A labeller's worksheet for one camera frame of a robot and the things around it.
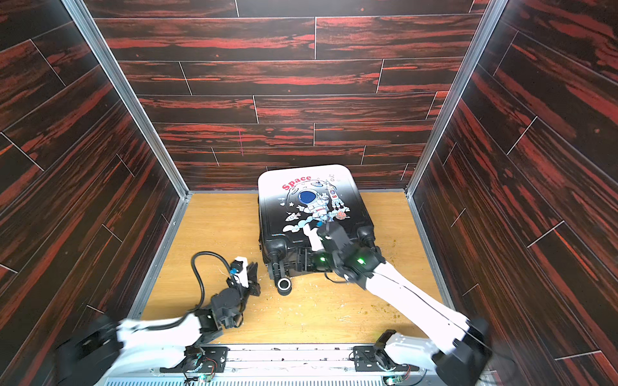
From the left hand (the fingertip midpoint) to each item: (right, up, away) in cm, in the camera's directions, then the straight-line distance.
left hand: (257, 265), depth 80 cm
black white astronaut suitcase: (+11, +23, +6) cm, 26 cm away
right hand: (+14, +4, -8) cm, 17 cm away
